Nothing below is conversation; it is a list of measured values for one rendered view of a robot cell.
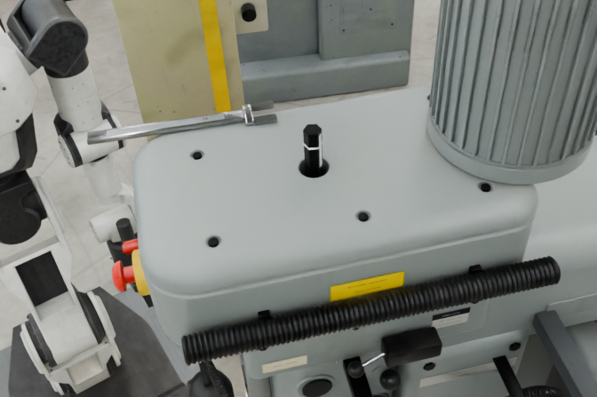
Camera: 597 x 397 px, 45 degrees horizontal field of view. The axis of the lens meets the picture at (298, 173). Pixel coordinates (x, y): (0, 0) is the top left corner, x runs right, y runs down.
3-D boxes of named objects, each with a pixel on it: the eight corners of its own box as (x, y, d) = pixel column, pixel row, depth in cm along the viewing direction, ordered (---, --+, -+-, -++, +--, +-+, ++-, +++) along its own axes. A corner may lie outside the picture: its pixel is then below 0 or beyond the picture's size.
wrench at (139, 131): (87, 151, 91) (85, 146, 91) (88, 131, 94) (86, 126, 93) (277, 123, 94) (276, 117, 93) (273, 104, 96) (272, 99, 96)
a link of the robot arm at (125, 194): (105, 229, 180) (89, 187, 172) (138, 214, 183) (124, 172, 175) (114, 243, 175) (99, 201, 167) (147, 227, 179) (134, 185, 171)
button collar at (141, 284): (142, 305, 93) (133, 277, 89) (139, 269, 98) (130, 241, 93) (158, 302, 94) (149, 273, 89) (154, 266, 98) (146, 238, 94)
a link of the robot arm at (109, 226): (97, 246, 183) (84, 212, 176) (136, 227, 187) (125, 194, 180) (113, 271, 175) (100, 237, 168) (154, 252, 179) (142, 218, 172)
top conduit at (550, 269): (187, 372, 81) (183, 355, 79) (184, 341, 84) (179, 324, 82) (558, 289, 87) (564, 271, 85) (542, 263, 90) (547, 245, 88)
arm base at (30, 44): (28, 52, 152) (-7, 14, 143) (78, 16, 153) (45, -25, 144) (51, 88, 143) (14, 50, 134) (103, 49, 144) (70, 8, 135)
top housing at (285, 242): (165, 369, 87) (139, 289, 75) (148, 213, 105) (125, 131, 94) (530, 288, 93) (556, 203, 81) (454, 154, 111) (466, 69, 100)
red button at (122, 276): (117, 299, 93) (110, 281, 90) (115, 275, 96) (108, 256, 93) (142, 294, 93) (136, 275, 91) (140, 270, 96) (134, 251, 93)
